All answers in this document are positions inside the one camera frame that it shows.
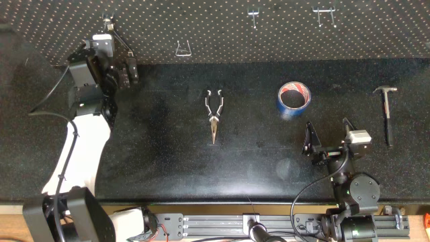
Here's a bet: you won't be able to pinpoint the black cable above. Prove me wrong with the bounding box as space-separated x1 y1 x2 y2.
28 65 80 138
290 149 350 241

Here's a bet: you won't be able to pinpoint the pliers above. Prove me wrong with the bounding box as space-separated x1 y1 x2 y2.
204 89 225 145

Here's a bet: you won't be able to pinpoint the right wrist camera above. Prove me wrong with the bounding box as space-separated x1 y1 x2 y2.
345 129 373 145

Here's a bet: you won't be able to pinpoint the wrench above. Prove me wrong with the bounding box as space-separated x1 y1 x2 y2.
103 18 134 58

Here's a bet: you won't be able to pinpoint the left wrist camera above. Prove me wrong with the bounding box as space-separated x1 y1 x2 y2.
92 33 115 57

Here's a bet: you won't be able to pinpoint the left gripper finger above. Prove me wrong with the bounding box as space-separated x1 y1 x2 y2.
126 56 140 85
118 65 131 89

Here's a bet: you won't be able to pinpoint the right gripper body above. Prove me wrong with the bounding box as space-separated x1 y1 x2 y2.
310 143 350 166

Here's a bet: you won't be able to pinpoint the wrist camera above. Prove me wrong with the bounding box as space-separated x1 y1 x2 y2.
92 33 115 57
345 129 373 145

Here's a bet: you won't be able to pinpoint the roll of blue tape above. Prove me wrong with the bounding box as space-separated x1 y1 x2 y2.
276 81 312 119

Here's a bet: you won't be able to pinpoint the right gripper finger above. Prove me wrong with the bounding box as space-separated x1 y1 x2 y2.
301 121 322 155
342 117 356 142

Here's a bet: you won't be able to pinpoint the hammer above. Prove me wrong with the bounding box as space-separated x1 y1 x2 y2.
372 85 398 148

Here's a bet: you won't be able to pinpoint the black pegboard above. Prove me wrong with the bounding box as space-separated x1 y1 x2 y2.
0 0 430 67

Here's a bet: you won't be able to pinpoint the mounting rail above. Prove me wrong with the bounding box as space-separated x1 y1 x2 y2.
144 204 411 242

